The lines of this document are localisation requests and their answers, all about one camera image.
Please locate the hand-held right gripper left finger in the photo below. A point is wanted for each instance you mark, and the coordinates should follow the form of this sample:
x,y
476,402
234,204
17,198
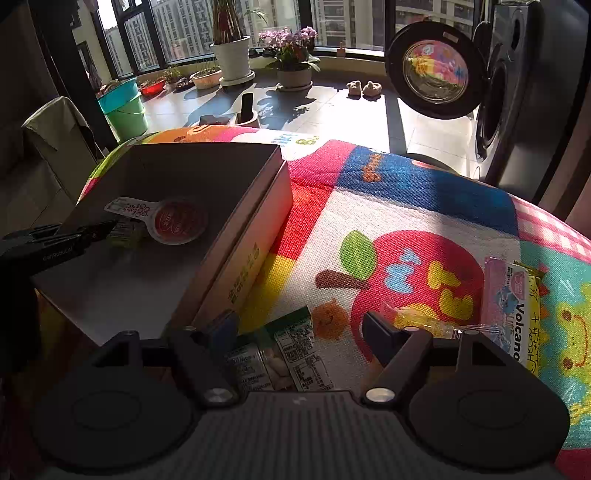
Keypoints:
x,y
225,328

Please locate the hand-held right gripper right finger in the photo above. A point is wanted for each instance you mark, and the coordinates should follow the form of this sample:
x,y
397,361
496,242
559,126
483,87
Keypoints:
x,y
375,330

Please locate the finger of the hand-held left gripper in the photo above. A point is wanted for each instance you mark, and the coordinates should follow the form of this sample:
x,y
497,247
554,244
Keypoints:
x,y
94,231

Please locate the small green packet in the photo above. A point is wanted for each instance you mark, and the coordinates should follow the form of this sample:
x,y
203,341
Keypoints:
x,y
128,236

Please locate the yellow candy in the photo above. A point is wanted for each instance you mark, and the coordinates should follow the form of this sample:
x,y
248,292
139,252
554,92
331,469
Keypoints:
x,y
420,319

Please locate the red lid jelly cup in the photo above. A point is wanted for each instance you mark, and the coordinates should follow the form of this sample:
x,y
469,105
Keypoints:
x,y
178,222

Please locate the brown cardboard box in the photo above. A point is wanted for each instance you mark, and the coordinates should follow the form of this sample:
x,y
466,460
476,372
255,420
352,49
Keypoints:
x,y
240,217

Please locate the pink snack packet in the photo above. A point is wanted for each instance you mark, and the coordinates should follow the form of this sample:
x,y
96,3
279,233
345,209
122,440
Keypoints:
x,y
501,295

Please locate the yellow snack packet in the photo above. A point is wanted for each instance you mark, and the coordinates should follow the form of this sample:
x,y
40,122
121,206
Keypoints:
x,y
535,295

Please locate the grey cloth covered chair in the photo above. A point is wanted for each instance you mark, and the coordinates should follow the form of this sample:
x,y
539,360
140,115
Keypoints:
x,y
60,143

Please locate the green plastic bucket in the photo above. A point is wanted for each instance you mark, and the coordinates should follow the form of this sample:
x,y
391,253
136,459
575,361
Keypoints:
x,y
129,120

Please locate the colourful printed play mat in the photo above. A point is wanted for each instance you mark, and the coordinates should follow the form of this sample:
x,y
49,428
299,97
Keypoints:
x,y
415,207

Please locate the teal plastic bucket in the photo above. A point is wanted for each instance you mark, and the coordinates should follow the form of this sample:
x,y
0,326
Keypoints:
x,y
117,97

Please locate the red plastic basin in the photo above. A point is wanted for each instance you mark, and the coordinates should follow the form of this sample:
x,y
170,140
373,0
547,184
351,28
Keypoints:
x,y
152,86

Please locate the small dark planter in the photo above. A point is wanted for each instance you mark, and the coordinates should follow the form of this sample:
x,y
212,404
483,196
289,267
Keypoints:
x,y
183,83

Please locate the white oval planter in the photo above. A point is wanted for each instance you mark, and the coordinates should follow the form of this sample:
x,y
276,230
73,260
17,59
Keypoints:
x,y
206,78

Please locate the black brush in white holder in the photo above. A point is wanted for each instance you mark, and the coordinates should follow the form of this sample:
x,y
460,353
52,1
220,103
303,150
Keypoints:
x,y
247,108

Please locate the tall plant in white pot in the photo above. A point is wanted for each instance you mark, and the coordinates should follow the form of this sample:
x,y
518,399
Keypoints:
x,y
231,60

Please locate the potted pink orchid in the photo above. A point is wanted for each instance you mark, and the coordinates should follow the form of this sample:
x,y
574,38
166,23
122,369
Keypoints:
x,y
292,57

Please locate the round washing machine door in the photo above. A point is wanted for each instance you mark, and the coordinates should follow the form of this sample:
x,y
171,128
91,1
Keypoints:
x,y
434,69

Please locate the grey washing machine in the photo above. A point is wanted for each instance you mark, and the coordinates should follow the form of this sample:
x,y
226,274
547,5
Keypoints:
x,y
531,92

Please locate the black window frame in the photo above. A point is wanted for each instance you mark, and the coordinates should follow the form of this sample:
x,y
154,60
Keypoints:
x,y
152,32

